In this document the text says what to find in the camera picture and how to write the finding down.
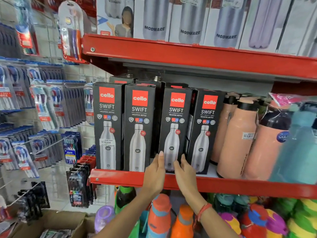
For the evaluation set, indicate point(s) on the person's right hand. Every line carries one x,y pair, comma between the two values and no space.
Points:
188,180

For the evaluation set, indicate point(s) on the teal plastic bottle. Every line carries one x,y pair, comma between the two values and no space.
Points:
297,158

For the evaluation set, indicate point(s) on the green and black bottle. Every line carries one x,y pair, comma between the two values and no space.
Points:
125,198

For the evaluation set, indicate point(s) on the peach flask with black cap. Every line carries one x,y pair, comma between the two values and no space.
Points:
262,156
235,146
221,126

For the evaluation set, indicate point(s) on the orange bottle with grey band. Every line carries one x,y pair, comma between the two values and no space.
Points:
182,223

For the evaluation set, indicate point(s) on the blue red toothbrush blister pack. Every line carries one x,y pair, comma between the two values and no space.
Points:
24,34

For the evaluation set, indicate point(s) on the row of black bottle boxes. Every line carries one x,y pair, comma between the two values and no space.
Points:
109,126

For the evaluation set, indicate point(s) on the orange bottle with blue band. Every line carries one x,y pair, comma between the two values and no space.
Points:
158,215

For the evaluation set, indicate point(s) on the clear toothbrush blister pack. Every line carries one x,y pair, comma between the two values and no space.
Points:
89,104

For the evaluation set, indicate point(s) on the row of blue-topped toothbrush packets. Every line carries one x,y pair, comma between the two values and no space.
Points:
57,106
17,84
24,153

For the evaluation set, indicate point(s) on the black cardboard bottle box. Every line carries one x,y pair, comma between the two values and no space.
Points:
177,136

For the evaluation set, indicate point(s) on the dark green bottle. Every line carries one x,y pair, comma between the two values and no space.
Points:
223,203
240,204

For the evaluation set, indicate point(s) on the red metal shelf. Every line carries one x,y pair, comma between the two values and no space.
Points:
123,178
173,54

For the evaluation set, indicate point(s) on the purple plastic bottle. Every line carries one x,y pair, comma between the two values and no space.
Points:
104,218

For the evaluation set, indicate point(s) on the person's left forearm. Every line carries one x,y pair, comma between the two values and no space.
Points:
128,215

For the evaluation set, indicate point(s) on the pink plastic packet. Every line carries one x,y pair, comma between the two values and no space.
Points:
284,98

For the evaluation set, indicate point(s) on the row of dark blue toothbrush packs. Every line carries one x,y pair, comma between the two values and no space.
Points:
71,148

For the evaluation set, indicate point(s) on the pile of colourful kids bottles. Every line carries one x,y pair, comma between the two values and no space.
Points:
277,220

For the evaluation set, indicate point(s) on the person's left fingers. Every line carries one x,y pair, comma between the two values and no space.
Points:
161,161

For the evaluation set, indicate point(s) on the brown cardboard box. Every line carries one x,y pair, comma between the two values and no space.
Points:
57,219

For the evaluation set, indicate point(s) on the orange toothbrush blister pack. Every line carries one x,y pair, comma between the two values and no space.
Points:
71,34

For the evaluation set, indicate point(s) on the row of black red toothbrush packs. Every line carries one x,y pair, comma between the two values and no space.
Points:
79,185

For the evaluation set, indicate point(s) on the row of white bottle boxes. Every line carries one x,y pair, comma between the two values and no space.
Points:
190,19

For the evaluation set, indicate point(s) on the orange wrist band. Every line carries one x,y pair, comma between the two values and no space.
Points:
204,210

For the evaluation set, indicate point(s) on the person's right thumb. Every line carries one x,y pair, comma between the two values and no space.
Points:
176,168

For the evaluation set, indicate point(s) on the row of dark toothbrush packets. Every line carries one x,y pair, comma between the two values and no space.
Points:
8,42

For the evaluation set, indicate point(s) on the person's right forearm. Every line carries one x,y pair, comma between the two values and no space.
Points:
215,225

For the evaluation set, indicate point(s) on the person's left hand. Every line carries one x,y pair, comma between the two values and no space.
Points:
153,177

